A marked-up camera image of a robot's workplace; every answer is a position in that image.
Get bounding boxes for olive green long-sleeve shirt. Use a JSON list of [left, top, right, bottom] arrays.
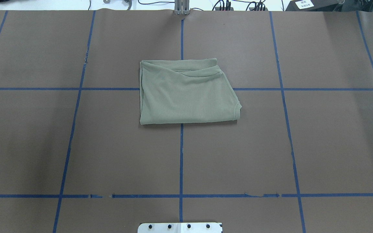
[[139, 58, 242, 125]]

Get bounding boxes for black box with label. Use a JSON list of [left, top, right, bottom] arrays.
[[285, 0, 345, 12]]

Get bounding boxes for aluminium frame post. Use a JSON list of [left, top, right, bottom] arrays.
[[174, 0, 190, 15]]

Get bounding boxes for white central pedestal column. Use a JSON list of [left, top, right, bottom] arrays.
[[137, 222, 223, 233]]

